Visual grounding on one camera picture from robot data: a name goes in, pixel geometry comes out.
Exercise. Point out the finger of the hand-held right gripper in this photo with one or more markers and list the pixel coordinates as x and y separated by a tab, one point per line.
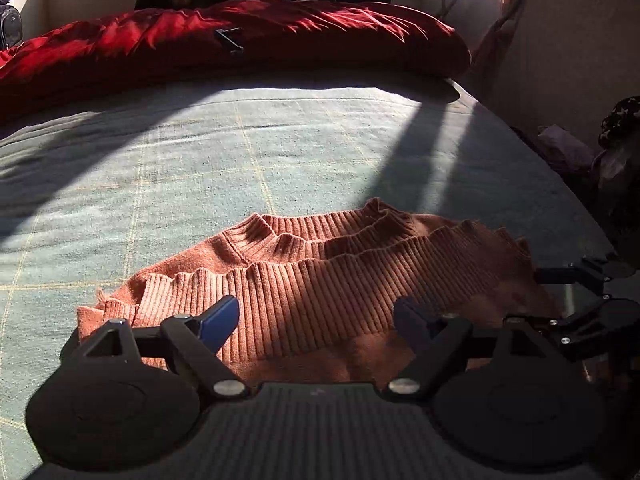
560	275
590	335

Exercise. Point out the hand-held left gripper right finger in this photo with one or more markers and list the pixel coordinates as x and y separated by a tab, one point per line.
410	322

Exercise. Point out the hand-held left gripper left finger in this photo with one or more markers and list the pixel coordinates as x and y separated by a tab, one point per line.
220	320

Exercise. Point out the salmon knit sweater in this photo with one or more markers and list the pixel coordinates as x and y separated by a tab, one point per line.
325	280

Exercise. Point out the white plastic bag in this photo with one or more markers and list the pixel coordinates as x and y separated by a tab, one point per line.
615	165

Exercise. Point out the white cloth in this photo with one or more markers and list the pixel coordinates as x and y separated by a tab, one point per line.
565	150

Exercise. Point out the bed with grey-green checked sheet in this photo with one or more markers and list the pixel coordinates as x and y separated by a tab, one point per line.
200	160

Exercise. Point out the star-print dark cloth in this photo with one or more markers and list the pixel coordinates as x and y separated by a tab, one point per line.
620	120

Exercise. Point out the tied pink curtain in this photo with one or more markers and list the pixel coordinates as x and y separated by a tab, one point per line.
505	25

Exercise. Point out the grey metal crank tool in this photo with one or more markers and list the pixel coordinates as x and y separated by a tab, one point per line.
229	40

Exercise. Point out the red duvet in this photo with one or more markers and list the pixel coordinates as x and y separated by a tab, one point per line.
275	30

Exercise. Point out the grey backpack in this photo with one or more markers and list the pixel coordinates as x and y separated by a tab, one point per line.
11	22

